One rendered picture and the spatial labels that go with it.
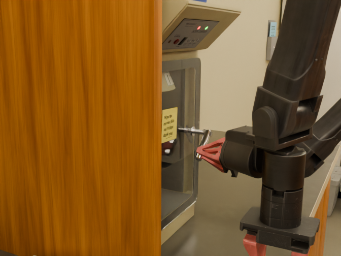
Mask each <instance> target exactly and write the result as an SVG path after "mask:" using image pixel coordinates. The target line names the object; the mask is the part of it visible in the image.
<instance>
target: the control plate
mask: <svg viewBox="0 0 341 256"><path fill-rule="evenodd" d="M218 23H219V21H211V20H198V19H186V18H184V19H183V20H182V22H181V23H180V24H179V25H178V26H177V27H176V28H175V29H174V31H173V32H172V33H171V34H170V35H169V36H168V37H167V38H166V40H165V41H164V42H163V43H162V50H169V49H184V48H195V47H196V46H197V45H198V44H199V43H200V42H201V41H202V40H203V39H204V38H205V37H206V35H207V34H208V33H209V32H210V31H211V30H212V29H213V28H214V27H215V26H216V25H217V24H218ZM199 26H201V27H200V28H199V29H197V28H198V27H199ZM207 26H208V28H207V29H205V28H206V27H207ZM185 37H188V38H187V39H186V40H185V42H184V43H183V44H182V45H178V44H179V43H180V42H181V41H182V40H183V39H184V38H185ZM176 39H179V42H178V43H177V44H174V41H175V40H176ZM189 39H190V41H191V42H187V41H188V40H189ZM193 39H195V42H192V40H193ZM197 39H199V42H198V41H197V42H196V40H197ZM169 40H172V41H171V42H170V43H168V41H169Z"/></svg>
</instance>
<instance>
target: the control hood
mask: <svg viewBox="0 0 341 256"><path fill-rule="evenodd" d="M241 12H242V11H241V9H238V8H233V7H227V6H222V5H216V4H210V3H204V2H199V1H193V0H162V43H163V42H164V41H165V40H166V38H167V37H168V36H169V35H170V34H171V33H172V32H173V31H174V29H175V28H176V27H177V26H178V25H179V24H180V23H181V22H182V20H183V19H184V18H186V19H198V20H211V21H219V23H218V24H217V25H216V26H215V27H214V28H213V29H212V30H211V31H210V32H209V33H208V34H207V35H206V37H205V38H204V39H203V40H202V41H201V42H200V43H199V44H198V45H197V46H196V47H195V48H184V49H169V50H162V53H164V52H177V51H190V50H203V49H208V48H209V47H210V45H211V44H212V43H213V42H214V41H215V40H216V39H217V38H218V37H219V36H220V35H221V34H222V33H223V32H224V31H225V30H226V29H227V28H228V27H229V26H230V25H231V24H232V23H233V22H234V21H235V20H236V19H237V18H238V16H239V15H240V14H241Z"/></svg>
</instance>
